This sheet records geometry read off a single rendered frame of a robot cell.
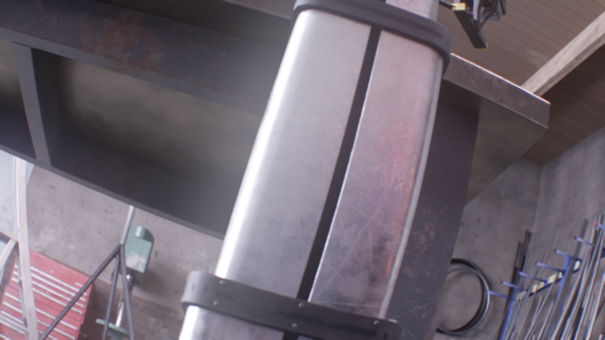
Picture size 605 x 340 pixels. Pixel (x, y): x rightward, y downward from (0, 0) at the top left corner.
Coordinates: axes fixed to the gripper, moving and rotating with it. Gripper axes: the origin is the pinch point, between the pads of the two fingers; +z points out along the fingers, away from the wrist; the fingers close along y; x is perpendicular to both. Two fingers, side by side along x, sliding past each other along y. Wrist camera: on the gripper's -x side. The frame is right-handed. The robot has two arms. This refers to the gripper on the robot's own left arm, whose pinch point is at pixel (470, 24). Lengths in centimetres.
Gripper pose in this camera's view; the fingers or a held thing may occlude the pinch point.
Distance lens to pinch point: 117.7
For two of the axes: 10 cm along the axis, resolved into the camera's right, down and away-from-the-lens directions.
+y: -8.3, -0.2, 5.6
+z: -2.7, 8.9, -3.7
